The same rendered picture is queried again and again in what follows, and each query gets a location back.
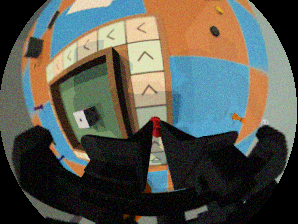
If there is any beige flat rectangular tile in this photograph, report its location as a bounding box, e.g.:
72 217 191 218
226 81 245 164
67 0 113 15

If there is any white die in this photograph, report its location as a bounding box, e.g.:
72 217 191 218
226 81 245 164
73 105 100 129

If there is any orange game pawn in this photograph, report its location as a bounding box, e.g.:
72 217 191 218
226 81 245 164
231 113 246 123

